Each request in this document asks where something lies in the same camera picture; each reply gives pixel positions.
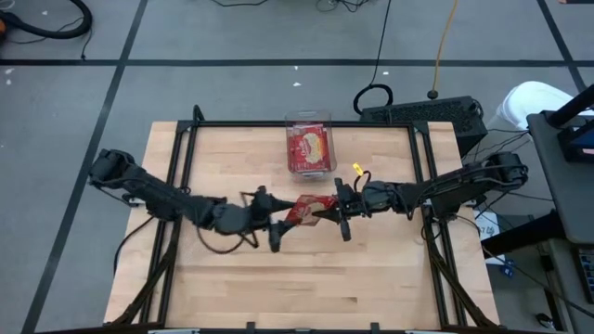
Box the black monitor mount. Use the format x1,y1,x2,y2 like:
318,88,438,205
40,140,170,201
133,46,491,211
542,83,594,163

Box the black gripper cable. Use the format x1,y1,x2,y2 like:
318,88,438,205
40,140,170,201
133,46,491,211
352,169,374,192
195,222,261,255

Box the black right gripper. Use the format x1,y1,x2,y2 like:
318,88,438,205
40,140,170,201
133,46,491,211
311,176,368,243

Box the black computer case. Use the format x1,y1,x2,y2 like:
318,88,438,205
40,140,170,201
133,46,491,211
359,95,488,158

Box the black cable with coil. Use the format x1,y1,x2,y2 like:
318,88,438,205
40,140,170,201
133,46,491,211
352,0,394,116

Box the black floor cable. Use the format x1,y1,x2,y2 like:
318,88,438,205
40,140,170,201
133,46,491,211
208,0,270,7

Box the dark keyboard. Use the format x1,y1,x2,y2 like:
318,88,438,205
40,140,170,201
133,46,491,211
577,250,594,302

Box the long yellow cable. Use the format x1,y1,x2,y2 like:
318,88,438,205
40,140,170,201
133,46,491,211
430,0,460,99

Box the clear plastic basket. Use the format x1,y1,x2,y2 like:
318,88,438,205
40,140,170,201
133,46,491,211
282,109,339,180

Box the grey desk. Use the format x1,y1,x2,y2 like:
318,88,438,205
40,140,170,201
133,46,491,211
526,110,594,245

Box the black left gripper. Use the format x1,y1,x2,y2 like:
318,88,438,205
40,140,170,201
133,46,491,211
249,185,299,255

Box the black vacuum hose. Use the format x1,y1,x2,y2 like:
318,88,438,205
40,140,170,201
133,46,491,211
0,0,93,41

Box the tangled black cable bundle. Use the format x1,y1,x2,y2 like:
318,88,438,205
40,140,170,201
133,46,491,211
315,0,375,14

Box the white chair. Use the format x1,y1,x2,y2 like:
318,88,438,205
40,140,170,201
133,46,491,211
498,81,594,131

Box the white paper sheet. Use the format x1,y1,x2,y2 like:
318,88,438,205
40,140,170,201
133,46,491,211
472,211,501,266

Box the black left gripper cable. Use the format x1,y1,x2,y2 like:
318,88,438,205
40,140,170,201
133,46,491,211
195,222,261,255

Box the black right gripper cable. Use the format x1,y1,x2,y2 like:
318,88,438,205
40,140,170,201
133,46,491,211
352,169,374,192

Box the black aluminium table frame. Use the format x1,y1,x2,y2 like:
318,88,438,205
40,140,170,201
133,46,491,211
109,104,501,334

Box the black arm base cable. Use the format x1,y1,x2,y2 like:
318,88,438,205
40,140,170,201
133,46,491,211
112,213,161,277

